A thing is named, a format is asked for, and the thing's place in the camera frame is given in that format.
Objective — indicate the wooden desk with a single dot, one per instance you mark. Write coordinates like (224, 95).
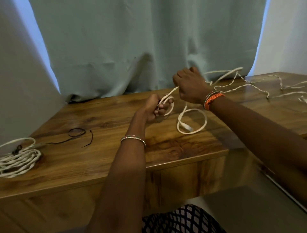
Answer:
(168, 148)

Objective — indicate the teal fabric curtain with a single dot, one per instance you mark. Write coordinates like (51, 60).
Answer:
(144, 28)

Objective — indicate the person's left hand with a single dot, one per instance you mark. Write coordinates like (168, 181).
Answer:
(153, 108)

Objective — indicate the person's right hand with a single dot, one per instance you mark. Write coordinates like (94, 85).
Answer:
(192, 84)

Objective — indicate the silver beaded bangle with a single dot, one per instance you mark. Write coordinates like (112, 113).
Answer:
(133, 137)

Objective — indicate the wooden drawer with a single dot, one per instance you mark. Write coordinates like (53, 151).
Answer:
(283, 184)

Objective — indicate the black twist ties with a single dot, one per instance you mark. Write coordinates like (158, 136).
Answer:
(16, 150)

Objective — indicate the person's left forearm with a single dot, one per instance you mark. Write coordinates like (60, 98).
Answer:
(122, 187)

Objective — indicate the long black twist tie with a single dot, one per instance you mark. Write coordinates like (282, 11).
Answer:
(60, 141)

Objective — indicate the person's right forearm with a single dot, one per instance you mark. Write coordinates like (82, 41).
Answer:
(263, 139)

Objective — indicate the short black twist tie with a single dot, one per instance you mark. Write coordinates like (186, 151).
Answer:
(91, 139)

